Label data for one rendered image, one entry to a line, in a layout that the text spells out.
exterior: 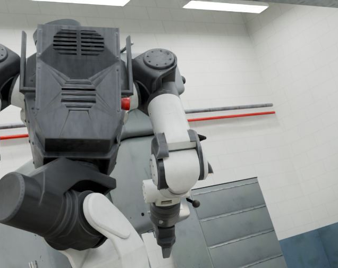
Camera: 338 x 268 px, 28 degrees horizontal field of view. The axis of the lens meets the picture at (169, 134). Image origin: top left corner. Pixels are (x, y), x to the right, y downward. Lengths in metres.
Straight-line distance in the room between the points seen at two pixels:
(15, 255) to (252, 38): 8.12
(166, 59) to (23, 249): 1.21
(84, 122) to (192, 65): 7.81
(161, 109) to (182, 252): 6.07
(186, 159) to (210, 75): 7.90
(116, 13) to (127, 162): 6.63
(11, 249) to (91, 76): 1.32
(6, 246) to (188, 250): 4.95
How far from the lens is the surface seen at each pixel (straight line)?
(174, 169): 1.58
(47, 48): 1.60
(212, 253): 7.42
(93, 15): 8.59
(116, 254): 1.58
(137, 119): 2.29
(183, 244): 7.64
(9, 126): 7.12
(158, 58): 1.73
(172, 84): 1.74
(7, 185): 1.47
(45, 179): 1.46
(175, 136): 1.59
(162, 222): 1.92
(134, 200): 2.28
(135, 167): 2.27
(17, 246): 2.72
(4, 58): 1.71
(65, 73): 1.57
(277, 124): 10.11
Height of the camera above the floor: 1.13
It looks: 12 degrees up
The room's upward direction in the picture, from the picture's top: 17 degrees counter-clockwise
